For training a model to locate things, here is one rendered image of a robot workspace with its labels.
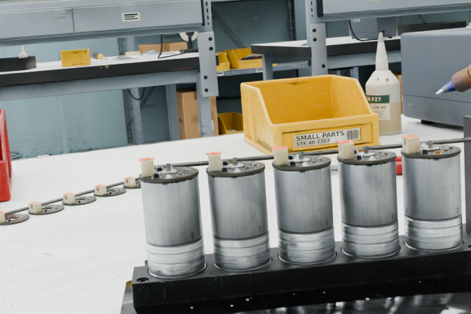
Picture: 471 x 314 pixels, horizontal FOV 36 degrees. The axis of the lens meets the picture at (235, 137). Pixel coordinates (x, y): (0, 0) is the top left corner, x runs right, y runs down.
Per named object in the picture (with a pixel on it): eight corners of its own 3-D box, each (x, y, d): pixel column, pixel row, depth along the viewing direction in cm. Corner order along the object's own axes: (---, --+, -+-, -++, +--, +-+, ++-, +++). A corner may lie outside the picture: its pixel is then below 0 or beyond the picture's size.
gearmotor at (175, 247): (209, 294, 30) (198, 174, 29) (149, 301, 30) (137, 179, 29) (206, 275, 33) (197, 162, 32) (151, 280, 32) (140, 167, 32)
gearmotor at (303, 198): (342, 281, 30) (336, 161, 30) (284, 287, 30) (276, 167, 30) (330, 262, 33) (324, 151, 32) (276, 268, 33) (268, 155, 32)
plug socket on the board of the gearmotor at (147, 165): (160, 175, 30) (159, 160, 30) (139, 177, 30) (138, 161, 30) (160, 172, 31) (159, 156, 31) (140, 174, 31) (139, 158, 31)
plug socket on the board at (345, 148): (360, 158, 31) (359, 141, 30) (340, 159, 31) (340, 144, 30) (356, 154, 31) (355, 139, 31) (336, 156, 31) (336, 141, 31)
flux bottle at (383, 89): (364, 131, 75) (359, 33, 73) (397, 128, 75) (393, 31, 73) (371, 136, 71) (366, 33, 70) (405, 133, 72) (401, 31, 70)
